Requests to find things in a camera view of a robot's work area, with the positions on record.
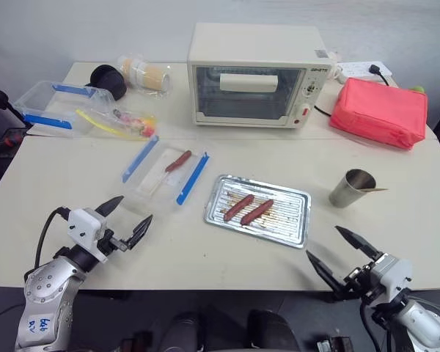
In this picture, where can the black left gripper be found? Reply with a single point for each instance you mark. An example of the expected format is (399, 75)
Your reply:
(107, 242)

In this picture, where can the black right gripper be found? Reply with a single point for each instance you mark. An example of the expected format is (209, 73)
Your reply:
(359, 282)

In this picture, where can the white flat insert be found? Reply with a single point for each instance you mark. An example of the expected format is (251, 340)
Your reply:
(152, 179)

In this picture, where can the steel cup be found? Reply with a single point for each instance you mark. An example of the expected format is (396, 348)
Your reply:
(346, 194)

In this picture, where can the silver ribbed baking tray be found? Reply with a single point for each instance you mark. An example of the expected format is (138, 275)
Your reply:
(286, 220)

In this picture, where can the red-brown sausage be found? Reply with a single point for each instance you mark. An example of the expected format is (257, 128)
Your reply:
(238, 207)
(257, 212)
(179, 161)

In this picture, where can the clear zip bag yellow seal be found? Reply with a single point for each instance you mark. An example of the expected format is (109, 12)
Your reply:
(132, 122)

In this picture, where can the dark rounded shape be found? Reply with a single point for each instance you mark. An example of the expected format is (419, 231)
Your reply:
(271, 330)
(181, 331)

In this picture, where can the black round cup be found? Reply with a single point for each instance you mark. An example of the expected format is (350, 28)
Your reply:
(108, 80)

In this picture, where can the red and black tool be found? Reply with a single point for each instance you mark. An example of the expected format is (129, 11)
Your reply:
(7, 141)

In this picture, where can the paper cups in plastic wrap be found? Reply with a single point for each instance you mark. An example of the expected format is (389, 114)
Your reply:
(146, 75)

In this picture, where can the red fabric pouch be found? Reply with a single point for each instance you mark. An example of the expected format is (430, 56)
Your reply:
(377, 110)

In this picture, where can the green ball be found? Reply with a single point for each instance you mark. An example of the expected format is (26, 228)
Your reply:
(418, 89)

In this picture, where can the white power strip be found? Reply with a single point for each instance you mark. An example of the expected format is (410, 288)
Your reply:
(352, 68)

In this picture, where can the cream toaster oven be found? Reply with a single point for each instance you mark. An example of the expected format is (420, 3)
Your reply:
(260, 44)

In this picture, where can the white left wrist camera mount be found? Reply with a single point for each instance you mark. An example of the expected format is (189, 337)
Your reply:
(83, 225)

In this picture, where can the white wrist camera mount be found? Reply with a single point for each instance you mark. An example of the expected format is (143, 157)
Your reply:
(83, 225)
(392, 275)

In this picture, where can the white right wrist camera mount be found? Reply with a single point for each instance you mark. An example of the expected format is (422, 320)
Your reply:
(392, 275)

